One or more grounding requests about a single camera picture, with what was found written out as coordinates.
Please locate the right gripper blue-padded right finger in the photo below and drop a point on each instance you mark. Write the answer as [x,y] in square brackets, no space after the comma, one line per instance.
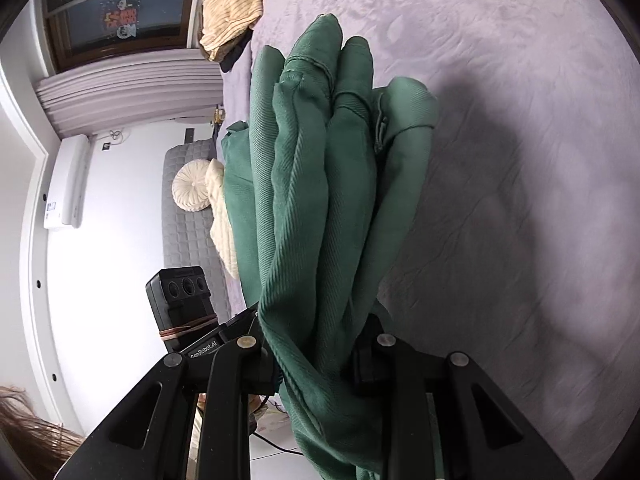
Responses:
[442,417]

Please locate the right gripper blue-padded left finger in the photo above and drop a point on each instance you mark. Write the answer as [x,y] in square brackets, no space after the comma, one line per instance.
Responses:
[148,434]

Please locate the green work jacket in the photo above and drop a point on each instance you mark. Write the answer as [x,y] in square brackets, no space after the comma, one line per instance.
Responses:
[321,184]

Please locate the grey quilted headboard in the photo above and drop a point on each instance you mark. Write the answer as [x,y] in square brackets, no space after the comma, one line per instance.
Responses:
[186,239]

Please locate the cream puffer jacket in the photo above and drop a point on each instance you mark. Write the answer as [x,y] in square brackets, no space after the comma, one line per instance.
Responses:
[221,231]

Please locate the person's brown hair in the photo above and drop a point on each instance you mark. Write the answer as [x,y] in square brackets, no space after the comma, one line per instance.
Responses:
[41,446]

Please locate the round cream pleated cushion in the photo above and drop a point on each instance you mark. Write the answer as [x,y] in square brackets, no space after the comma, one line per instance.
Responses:
[188,189]

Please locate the lavender plush bed blanket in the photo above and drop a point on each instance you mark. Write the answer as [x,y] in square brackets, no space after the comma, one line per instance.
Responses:
[524,250]

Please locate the grey pleated curtain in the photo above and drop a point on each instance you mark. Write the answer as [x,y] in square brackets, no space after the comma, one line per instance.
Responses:
[177,84]

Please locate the dark window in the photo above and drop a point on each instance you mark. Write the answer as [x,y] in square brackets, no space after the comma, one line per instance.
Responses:
[84,31]

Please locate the white wall air conditioner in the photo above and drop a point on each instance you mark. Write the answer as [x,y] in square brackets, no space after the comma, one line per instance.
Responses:
[66,189]

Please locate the black garment under corduroy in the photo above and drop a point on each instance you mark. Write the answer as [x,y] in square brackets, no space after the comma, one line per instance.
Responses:
[237,47]

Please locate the beige corduroy garment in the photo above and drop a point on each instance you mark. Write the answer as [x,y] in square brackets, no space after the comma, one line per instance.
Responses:
[224,22]

